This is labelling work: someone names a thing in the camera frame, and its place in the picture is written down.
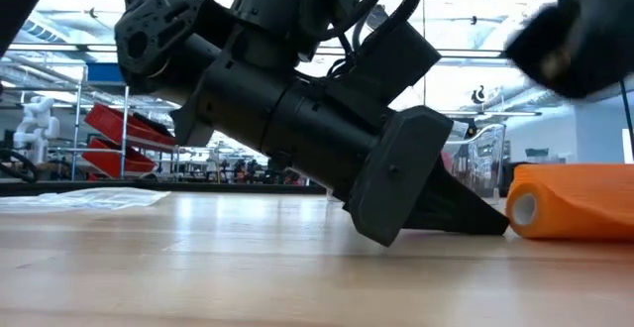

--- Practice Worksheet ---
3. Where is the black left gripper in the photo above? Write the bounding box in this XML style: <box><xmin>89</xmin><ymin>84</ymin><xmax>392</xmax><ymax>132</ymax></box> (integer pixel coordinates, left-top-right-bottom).
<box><xmin>262</xmin><ymin>80</ymin><xmax>511</xmax><ymax>249</ymax></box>

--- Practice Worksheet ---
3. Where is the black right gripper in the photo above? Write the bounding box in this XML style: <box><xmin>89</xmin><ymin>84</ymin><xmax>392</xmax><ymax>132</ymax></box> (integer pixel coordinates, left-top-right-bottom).
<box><xmin>504</xmin><ymin>0</ymin><xmax>634</xmax><ymax>100</ymax></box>

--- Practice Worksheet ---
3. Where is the orange elastic bandage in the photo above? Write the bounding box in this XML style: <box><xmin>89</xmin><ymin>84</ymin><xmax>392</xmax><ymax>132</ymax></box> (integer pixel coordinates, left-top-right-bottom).
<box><xmin>504</xmin><ymin>163</ymin><xmax>634</xmax><ymax>242</ymax></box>

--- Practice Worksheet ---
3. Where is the clear plastic bin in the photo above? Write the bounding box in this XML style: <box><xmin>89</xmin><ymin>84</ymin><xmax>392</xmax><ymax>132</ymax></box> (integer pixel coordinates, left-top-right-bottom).
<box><xmin>439</xmin><ymin>122</ymin><xmax>507</xmax><ymax>205</ymax></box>

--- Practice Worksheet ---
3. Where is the thin black pole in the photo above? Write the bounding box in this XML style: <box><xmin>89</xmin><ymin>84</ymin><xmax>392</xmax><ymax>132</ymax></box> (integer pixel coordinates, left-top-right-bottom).
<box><xmin>619</xmin><ymin>78</ymin><xmax>634</xmax><ymax>146</ymax></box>

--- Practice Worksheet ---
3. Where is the metal shelf rack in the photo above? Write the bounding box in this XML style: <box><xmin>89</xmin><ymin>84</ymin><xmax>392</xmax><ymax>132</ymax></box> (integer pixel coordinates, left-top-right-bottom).
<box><xmin>49</xmin><ymin>65</ymin><xmax>182</xmax><ymax>182</ymax></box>

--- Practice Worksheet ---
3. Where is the red storage bin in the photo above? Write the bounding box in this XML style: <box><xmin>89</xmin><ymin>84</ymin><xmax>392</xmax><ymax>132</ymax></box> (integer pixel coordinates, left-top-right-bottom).
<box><xmin>80</xmin><ymin>136</ymin><xmax>159</xmax><ymax>179</ymax></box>
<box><xmin>82</xmin><ymin>102</ymin><xmax>180</xmax><ymax>151</ymax></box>

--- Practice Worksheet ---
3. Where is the clear plastic bag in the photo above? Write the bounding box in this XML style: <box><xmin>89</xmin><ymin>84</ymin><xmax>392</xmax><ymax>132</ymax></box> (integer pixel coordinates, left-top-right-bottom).
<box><xmin>0</xmin><ymin>186</ymin><xmax>172</xmax><ymax>215</ymax></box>

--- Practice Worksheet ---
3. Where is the blue storage bin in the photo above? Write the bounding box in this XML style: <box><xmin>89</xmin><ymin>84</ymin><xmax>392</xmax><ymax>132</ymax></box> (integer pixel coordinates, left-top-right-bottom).
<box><xmin>86</xmin><ymin>61</ymin><xmax>126</xmax><ymax>86</ymax></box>

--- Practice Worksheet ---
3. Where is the small ceiling cable reel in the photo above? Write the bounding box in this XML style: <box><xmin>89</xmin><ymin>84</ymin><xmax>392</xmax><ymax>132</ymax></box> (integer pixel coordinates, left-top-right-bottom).
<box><xmin>471</xmin><ymin>85</ymin><xmax>491</xmax><ymax>106</ymax></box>

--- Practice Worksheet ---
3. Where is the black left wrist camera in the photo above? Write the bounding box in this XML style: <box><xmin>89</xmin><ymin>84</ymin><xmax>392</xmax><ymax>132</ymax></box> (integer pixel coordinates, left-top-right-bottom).
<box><xmin>340</xmin><ymin>17</ymin><xmax>443</xmax><ymax>116</ymax></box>

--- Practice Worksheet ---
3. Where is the black table frame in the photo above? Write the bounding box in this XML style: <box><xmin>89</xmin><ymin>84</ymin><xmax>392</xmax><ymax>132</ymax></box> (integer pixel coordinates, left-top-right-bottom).
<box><xmin>0</xmin><ymin>179</ymin><xmax>329</xmax><ymax>197</ymax></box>

